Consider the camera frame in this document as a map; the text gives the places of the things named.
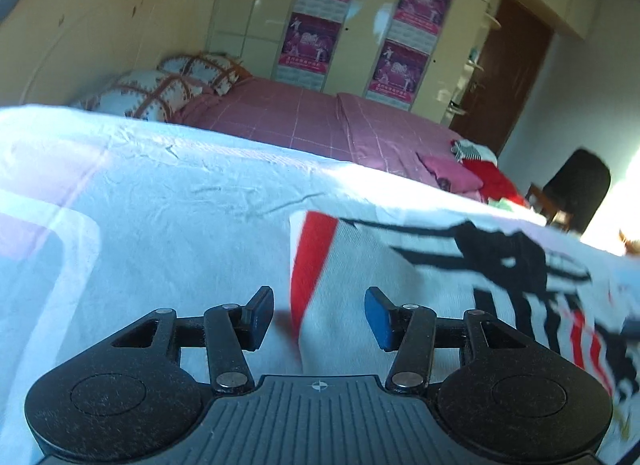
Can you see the red cloth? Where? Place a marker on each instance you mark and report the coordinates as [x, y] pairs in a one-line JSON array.
[[497, 182]]

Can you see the white green cloth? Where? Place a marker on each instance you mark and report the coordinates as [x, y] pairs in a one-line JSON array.
[[502, 203]]

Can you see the black chair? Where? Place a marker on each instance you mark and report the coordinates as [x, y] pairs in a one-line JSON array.
[[580, 185]]

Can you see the white blanket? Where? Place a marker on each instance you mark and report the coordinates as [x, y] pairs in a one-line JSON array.
[[150, 205]]

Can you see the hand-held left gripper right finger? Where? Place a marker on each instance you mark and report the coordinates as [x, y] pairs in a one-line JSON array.
[[377, 317]]

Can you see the white corner shelves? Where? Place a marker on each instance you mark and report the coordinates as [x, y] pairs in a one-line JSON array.
[[477, 65]]

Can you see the cream round headboard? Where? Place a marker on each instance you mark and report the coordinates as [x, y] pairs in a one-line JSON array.
[[100, 45]]

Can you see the black white striped cloth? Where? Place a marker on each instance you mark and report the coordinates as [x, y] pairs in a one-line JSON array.
[[467, 150]]

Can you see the white brown patterned pillow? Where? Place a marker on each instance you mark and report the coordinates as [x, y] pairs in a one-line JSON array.
[[205, 70], [135, 95]]

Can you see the pink checked bedsheet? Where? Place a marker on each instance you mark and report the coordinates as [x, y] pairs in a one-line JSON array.
[[300, 115]]

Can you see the red black white striped sweater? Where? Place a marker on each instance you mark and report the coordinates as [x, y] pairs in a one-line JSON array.
[[350, 270]]

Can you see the cream wardrobe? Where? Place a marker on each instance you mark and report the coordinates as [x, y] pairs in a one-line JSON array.
[[370, 20]]

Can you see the pink cloth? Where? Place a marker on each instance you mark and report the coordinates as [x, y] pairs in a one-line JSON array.
[[452, 172]]

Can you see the brown wooden door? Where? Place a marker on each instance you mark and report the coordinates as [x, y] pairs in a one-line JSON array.
[[505, 75]]

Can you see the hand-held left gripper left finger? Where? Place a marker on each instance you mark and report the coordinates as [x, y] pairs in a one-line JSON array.
[[260, 317]]

